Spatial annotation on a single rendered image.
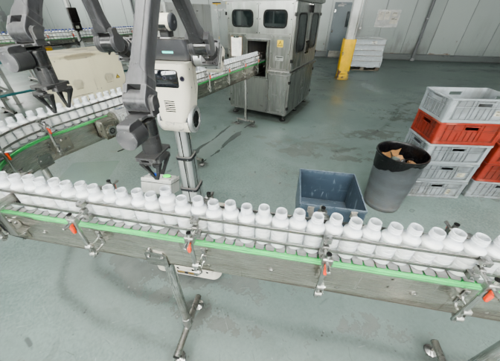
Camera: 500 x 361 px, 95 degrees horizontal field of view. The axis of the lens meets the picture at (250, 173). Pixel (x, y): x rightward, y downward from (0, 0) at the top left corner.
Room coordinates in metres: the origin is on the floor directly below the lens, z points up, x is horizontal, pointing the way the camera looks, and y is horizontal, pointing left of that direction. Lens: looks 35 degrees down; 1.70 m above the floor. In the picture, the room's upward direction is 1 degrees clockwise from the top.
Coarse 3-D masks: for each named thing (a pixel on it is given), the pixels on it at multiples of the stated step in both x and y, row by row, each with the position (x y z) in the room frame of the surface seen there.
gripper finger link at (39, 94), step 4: (32, 92) 0.80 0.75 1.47; (36, 92) 0.80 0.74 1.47; (40, 92) 0.80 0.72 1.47; (44, 92) 0.80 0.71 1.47; (36, 96) 0.80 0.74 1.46; (40, 96) 0.81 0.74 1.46; (44, 96) 0.80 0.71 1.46; (48, 96) 0.79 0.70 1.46; (52, 96) 0.81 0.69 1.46; (40, 100) 0.81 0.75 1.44; (44, 100) 0.82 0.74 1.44; (52, 100) 0.80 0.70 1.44; (48, 104) 0.82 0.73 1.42; (52, 104) 0.81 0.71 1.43; (48, 108) 0.82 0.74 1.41; (52, 108) 0.82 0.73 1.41; (56, 108) 0.82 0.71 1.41; (56, 112) 0.82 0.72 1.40
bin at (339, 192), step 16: (304, 176) 1.12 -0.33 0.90; (320, 176) 1.11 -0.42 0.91; (336, 176) 1.09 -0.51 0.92; (352, 176) 1.08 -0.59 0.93; (304, 192) 1.12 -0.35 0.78; (320, 192) 1.10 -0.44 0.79; (336, 192) 1.09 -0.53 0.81; (352, 192) 1.01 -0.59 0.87; (304, 208) 0.82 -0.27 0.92; (336, 208) 0.79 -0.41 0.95; (352, 208) 0.94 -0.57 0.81
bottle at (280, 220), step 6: (276, 210) 0.55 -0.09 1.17; (282, 210) 0.57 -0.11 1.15; (276, 216) 0.55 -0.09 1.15; (282, 216) 0.53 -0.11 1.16; (276, 222) 0.54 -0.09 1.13; (282, 222) 0.53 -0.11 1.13; (288, 222) 0.54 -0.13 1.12; (282, 228) 0.52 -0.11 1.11; (288, 228) 0.54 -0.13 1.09; (276, 234) 0.53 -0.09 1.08; (282, 234) 0.52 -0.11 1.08; (276, 240) 0.53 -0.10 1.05; (282, 240) 0.53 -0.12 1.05; (276, 246) 0.52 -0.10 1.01; (282, 246) 0.53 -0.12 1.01
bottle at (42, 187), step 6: (36, 180) 0.72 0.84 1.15; (42, 180) 0.71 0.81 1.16; (36, 186) 0.70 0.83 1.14; (42, 186) 0.70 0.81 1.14; (48, 186) 0.72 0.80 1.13; (36, 192) 0.69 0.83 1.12; (42, 192) 0.69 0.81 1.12; (48, 192) 0.70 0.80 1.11; (42, 198) 0.68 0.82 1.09; (48, 204) 0.69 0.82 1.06; (54, 204) 0.70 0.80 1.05; (48, 210) 0.69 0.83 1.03
